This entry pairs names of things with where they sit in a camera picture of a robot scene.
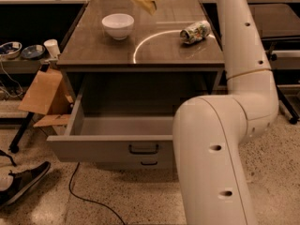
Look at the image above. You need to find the black drawer handle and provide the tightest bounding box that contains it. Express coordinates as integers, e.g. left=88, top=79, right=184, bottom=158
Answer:
left=141, top=161, right=158, bottom=166
left=128, top=144, right=159, bottom=155

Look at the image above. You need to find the crushed green white can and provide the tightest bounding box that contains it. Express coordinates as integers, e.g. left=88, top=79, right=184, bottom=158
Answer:
left=180, top=21, right=211, bottom=45

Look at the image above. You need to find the black sneaker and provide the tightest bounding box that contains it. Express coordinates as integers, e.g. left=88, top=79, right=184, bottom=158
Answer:
left=0, top=161, right=51, bottom=208

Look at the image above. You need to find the grey drawer cabinet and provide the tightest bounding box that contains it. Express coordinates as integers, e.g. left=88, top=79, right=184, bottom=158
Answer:
left=56, top=0, right=229, bottom=171

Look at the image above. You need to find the white paper cup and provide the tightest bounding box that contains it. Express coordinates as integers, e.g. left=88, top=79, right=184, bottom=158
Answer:
left=44, top=39, right=60, bottom=58

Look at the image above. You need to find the black lower drawer handle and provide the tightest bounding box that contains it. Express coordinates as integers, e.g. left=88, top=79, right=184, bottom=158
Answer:
left=141, top=161, right=158, bottom=166

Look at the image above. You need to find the open grey top drawer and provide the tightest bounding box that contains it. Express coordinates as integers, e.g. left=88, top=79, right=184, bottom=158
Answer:
left=46, top=75, right=219, bottom=163

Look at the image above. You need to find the black floor cable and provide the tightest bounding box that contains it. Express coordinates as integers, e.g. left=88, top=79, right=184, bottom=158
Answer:
left=67, top=161, right=127, bottom=225

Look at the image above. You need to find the brown cardboard box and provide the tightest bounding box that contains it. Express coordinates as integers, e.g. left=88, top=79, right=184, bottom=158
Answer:
left=19, top=68, right=73, bottom=128

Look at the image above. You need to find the lower grey drawer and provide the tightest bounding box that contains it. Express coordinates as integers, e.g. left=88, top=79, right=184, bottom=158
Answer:
left=97, top=160, right=173, bottom=170

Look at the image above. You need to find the blue plate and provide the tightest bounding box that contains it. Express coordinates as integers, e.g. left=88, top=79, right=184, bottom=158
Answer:
left=21, top=45, right=46, bottom=60

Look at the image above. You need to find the black top drawer handle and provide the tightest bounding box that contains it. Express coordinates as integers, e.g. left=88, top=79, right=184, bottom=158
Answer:
left=128, top=144, right=159, bottom=155

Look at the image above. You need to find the white ceramic bowl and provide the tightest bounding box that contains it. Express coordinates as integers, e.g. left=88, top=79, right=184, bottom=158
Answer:
left=102, top=13, right=134, bottom=40

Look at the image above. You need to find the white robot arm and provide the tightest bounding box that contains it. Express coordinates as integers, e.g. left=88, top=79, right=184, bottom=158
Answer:
left=133, top=0, right=278, bottom=225

